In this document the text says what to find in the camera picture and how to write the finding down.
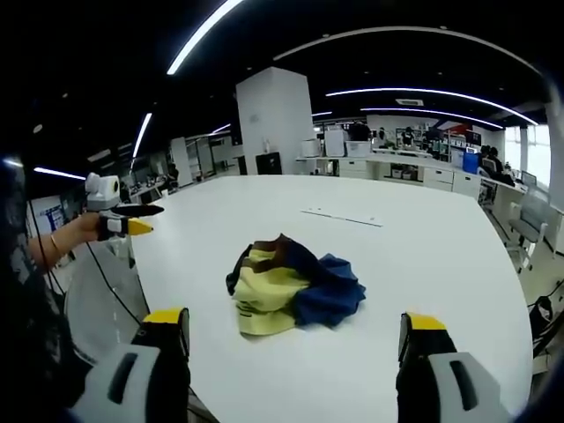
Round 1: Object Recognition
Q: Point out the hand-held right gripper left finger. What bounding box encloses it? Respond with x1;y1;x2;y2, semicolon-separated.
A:
69;307;192;423

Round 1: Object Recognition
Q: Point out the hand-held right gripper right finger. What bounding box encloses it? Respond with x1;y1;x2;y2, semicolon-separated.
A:
395;310;513;423

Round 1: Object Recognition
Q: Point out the yellow blue brown garment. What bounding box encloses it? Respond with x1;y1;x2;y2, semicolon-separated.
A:
225;232;367;339

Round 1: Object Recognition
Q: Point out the person's left hand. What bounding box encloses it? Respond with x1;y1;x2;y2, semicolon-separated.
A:
75;211;105;243

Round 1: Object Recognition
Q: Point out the short ceiling light strip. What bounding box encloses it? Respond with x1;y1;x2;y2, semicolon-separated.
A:
130;112;153;174

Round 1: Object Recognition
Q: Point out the black bag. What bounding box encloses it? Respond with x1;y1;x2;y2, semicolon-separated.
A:
527;294;555;356

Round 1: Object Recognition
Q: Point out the person's dark patterned clothing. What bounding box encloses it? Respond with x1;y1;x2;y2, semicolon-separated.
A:
0;162;96;411

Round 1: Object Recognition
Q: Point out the black cabinet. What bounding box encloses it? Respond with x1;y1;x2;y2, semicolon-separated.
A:
256;151;284;176

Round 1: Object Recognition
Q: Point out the grey office chair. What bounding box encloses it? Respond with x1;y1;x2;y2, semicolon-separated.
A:
503;188;553;275

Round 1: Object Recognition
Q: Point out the long ceiling light strip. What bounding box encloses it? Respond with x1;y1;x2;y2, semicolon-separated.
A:
166;0;244;77

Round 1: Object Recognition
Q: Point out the white drawer cabinet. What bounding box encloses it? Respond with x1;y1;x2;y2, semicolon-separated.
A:
422;166;456;193

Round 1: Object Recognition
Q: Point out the tall white storage box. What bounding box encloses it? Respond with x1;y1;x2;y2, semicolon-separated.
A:
324;126;350;159

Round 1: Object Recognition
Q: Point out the curved ceiling light strip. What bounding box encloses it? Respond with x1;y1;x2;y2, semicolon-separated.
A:
325;87;539;127

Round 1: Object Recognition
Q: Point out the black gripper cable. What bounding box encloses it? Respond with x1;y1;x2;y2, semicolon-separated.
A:
84;240;146;330

